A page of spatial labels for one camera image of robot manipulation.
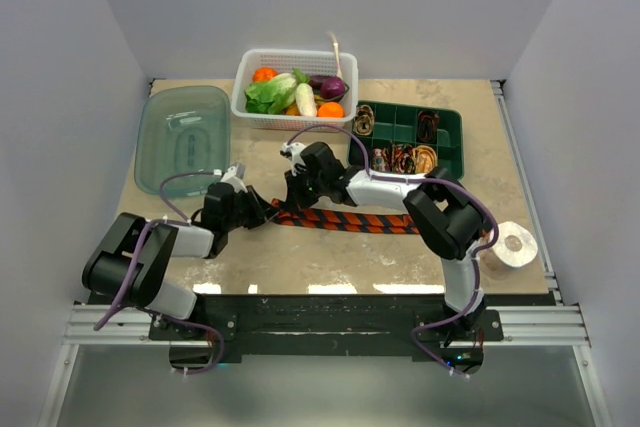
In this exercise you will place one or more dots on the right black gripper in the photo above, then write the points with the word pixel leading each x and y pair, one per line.
pixel 296 199

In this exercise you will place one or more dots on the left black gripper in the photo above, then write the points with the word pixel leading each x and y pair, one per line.
pixel 261 211

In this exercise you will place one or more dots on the orange navy striped tie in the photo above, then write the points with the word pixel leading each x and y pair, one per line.
pixel 386 224

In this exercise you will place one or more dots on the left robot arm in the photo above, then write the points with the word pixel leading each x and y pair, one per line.
pixel 130 263

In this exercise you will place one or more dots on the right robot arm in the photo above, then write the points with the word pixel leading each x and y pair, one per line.
pixel 448 218

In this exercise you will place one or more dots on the paper tape roll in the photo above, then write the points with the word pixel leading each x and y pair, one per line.
pixel 514 249

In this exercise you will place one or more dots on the colourful rolled tie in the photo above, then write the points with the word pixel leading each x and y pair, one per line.
pixel 380 160

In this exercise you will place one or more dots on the orange fruit front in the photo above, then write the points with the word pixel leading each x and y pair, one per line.
pixel 331 110

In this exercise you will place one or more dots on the brown patterned rolled tie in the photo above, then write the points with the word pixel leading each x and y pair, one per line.
pixel 364 120

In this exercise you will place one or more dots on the white radish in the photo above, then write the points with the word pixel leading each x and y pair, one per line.
pixel 305 100

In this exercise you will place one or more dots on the red patterned rolled tie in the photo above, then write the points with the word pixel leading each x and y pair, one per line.
pixel 401 158

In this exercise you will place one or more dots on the purple onion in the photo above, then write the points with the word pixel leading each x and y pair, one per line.
pixel 332 87

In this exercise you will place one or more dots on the green lettuce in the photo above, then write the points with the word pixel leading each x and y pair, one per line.
pixel 271 97

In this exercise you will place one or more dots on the clear teal plastic container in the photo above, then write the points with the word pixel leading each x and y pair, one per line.
pixel 183 131

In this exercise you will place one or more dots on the white perforated basket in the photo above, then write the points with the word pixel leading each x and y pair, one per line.
pixel 303 64

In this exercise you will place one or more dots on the green compartment tray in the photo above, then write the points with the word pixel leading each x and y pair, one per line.
pixel 396 124

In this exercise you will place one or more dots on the gold rolled tie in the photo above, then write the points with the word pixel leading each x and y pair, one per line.
pixel 425 159

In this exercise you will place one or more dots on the orange pepper back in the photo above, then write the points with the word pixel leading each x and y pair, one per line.
pixel 263 74

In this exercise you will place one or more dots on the black orange rolled tie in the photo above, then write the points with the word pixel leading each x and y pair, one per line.
pixel 427 126

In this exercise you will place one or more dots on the garlic stalk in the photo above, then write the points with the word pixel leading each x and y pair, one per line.
pixel 336 51

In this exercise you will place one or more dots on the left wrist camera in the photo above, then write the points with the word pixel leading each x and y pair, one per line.
pixel 234 176

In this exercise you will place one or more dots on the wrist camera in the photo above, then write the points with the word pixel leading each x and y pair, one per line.
pixel 234 176
pixel 292 151

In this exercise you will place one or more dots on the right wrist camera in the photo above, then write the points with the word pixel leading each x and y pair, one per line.
pixel 292 151

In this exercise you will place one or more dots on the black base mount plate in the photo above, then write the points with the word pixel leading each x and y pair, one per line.
pixel 397 325

